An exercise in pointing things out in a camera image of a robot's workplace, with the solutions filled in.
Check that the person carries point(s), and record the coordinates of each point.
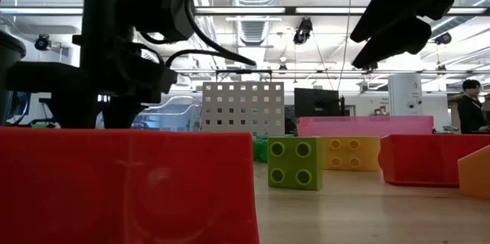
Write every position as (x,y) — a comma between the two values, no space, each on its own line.
(471,114)

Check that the orange toy block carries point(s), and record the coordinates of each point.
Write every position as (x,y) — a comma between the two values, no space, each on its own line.
(476,177)

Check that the clear plastic bin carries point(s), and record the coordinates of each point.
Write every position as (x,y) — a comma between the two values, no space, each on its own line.
(183,102)

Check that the pink translucent tray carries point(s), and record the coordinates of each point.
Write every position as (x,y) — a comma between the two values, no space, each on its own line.
(363,126)

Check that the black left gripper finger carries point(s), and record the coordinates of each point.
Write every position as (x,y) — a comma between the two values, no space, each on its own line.
(130,87)
(57,83)

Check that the curved yellow toy block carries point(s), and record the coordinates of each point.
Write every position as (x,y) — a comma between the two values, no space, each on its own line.
(363,156)

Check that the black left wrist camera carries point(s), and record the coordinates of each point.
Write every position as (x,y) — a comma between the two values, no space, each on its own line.
(161,3)

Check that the white round pillar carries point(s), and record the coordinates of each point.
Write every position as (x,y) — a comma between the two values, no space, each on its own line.
(402,95)

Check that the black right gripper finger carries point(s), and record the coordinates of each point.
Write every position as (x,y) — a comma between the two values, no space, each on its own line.
(390,7)
(402,41)

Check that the white perforated bin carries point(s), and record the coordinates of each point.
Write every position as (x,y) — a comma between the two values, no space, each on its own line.
(226,104)

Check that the black overhead light bar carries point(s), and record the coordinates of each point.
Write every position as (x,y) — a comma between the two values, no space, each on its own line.
(290,10)

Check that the lime green toy block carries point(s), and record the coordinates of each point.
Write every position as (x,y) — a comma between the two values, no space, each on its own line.
(294,163)

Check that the red stepped toy block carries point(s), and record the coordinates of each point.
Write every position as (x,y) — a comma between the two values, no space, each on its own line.
(115,186)
(421,160)

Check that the black ceiling spotlight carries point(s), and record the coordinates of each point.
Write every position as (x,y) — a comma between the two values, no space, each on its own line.
(42,42)
(303,30)
(444,38)

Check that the black monitor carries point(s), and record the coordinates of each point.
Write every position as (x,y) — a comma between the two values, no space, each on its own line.
(315,102)

